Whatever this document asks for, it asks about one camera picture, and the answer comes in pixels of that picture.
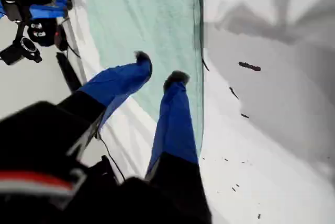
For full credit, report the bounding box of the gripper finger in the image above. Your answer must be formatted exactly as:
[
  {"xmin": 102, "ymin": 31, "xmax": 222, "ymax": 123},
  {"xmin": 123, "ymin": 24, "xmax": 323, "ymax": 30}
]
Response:
[
  {"xmin": 144, "ymin": 71, "xmax": 208, "ymax": 199},
  {"xmin": 29, "ymin": 0, "xmax": 73, "ymax": 20},
  {"xmin": 59, "ymin": 50, "xmax": 154, "ymax": 133}
]

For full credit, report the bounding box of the pale green T-shirt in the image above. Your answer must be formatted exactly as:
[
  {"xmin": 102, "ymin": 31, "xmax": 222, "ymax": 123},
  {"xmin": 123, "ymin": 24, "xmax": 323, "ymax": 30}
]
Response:
[{"xmin": 78, "ymin": 0, "xmax": 205, "ymax": 158}]

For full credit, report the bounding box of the short black camera stalk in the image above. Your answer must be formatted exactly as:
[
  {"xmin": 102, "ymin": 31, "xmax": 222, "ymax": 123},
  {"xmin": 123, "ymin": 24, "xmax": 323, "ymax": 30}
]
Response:
[{"xmin": 14, "ymin": 21, "xmax": 25, "ymax": 43}]

